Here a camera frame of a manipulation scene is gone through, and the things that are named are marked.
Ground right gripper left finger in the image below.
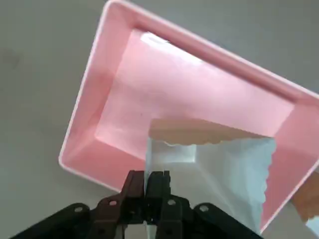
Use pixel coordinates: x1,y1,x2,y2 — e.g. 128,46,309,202
9,170,148,239

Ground kraft paper carton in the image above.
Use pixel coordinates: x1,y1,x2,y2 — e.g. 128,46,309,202
124,118,277,239
290,169,319,239

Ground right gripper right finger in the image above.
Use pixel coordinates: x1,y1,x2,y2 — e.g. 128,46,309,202
147,170,261,239

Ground pink plastic tray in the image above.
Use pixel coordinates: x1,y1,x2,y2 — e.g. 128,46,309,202
58,0,319,236

